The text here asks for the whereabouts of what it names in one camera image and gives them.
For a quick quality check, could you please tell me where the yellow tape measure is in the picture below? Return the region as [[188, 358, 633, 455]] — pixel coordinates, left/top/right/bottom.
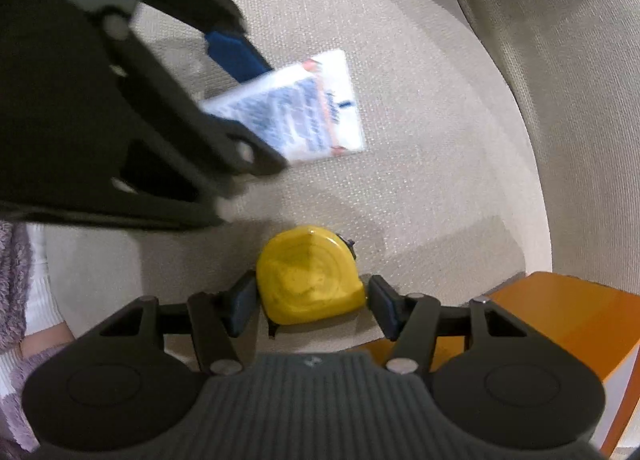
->
[[256, 225, 368, 338]]

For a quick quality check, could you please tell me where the purple fluffy blanket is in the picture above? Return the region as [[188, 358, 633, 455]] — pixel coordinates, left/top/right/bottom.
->
[[0, 220, 36, 460]]

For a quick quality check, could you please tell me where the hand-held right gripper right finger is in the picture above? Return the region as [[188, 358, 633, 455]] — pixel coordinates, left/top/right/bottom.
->
[[367, 275, 529, 375]]

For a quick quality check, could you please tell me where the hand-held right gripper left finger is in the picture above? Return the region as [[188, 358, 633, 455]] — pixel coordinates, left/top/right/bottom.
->
[[100, 270, 261, 376]]

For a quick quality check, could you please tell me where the white blue tissue packet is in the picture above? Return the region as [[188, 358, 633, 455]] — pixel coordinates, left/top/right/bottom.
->
[[199, 48, 366, 164]]

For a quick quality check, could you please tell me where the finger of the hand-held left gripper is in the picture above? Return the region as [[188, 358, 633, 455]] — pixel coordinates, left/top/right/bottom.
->
[[144, 0, 274, 87], [0, 12, 290, 231]]

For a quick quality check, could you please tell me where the orange cardboard box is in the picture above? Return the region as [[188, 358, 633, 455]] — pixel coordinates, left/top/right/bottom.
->
[[367, 271, 640, 458]]

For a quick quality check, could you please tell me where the beige sofa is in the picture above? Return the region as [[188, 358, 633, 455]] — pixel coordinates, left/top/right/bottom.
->
[[0, 0, 640, 460]]

